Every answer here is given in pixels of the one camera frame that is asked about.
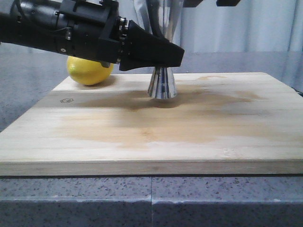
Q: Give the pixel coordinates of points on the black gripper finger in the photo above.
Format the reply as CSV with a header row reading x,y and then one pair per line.
x,y
141,49
227,3
192,3

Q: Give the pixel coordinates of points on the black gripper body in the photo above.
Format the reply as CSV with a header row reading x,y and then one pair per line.
x,y
92,31

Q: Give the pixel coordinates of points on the steel double jigger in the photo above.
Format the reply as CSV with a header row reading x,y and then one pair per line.
x,y
163,16

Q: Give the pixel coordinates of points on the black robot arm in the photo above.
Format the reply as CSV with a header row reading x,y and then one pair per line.
x,y
33,23

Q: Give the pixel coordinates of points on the yellow lemon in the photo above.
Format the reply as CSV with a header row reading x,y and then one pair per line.
x,y
87,72

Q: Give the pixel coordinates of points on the wooden cutting board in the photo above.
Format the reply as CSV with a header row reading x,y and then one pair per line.
x,y
220,123

